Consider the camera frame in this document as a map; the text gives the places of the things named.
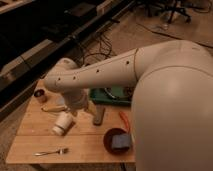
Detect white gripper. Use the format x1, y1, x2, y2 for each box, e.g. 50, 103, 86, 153
62, 89, 97, 116

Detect blue sponge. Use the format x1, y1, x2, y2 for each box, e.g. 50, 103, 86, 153
111, 134, 131, 149

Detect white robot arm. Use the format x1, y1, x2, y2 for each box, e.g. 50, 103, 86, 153
44, 40, 213, 171

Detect dark rectangular remote block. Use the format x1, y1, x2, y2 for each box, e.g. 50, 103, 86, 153
93, 106, 105, 126

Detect green plastic tray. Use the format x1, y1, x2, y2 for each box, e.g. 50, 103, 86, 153
89, 87, 134, 106

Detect blue grey cloth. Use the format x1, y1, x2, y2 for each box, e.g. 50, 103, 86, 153
56, 97, 65, 105

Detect banana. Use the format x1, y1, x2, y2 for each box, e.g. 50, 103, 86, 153
41, 105, 67, 112

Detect red-brown bowl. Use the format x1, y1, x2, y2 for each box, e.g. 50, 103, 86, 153
103, 128, 132, 155

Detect wooden table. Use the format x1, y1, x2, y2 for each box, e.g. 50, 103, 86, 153
5, 78, 137, 166

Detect silver fork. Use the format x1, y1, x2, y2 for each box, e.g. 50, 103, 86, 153
34, 148, 69, 156

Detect small metal cup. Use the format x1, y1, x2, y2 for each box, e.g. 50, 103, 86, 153
34, 89, 47, 103

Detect black office chair base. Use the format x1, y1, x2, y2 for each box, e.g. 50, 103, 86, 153
139, 0, 193, 24

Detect orange handled tool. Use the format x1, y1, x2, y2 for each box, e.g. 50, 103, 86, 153
119, 111, 130, 132

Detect black floor cables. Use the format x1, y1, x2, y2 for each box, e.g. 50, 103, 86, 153
71, 31, 118, 66

